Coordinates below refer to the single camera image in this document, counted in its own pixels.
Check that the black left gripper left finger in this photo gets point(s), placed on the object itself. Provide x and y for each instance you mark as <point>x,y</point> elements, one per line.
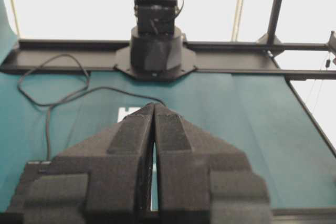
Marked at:
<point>103,179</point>

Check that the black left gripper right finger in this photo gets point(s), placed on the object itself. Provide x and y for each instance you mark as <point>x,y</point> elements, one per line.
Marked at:
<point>202,178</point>

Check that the black USB hub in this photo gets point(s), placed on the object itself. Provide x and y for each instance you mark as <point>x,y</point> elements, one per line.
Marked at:
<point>125,111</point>

